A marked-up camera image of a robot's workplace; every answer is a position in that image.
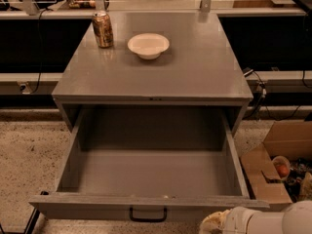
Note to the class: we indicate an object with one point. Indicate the coloured gripper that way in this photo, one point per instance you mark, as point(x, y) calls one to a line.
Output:
point(236, 220)

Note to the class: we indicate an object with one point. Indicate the grey top drawer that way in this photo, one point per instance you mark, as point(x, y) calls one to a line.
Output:
point(149, 164)

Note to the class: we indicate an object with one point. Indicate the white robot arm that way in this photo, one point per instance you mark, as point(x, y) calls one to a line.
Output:
point(294, 219)

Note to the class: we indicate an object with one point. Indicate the grey metal drawer cabinet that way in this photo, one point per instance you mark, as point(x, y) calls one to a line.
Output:
point(199, 68)

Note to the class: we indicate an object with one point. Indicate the orange fruit in cup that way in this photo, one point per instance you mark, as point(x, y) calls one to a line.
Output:
point(282, 166)

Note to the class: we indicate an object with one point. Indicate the brown cardboard box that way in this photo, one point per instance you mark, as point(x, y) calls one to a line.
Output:
point(268, 164)

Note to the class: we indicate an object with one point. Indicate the black metal leg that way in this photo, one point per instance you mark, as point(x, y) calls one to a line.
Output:
point(31, 222)

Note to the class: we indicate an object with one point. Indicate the white paper bowl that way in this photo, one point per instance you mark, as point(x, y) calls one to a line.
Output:
point(148, 45)

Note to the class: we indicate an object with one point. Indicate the gold soda can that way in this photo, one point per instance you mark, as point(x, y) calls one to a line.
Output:
point(103, 29)

